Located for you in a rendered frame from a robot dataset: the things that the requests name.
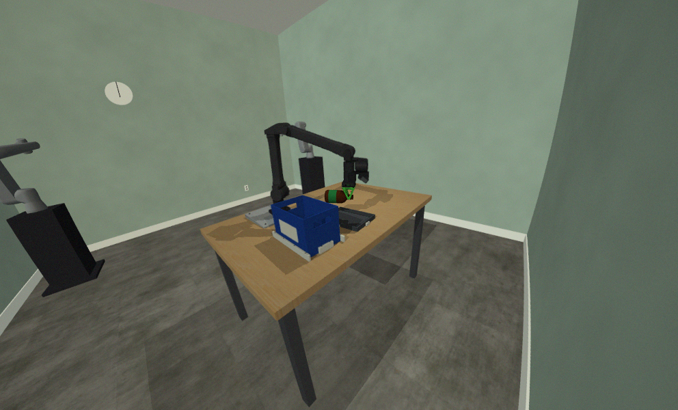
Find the brown bottle with green label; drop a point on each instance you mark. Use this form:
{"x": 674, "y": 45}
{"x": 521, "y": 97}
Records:
{"x": 335, "y": 196}

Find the blue divided crate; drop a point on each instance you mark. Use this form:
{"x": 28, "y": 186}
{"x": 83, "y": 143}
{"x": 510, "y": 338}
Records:
{"x": 310, "y": 225}

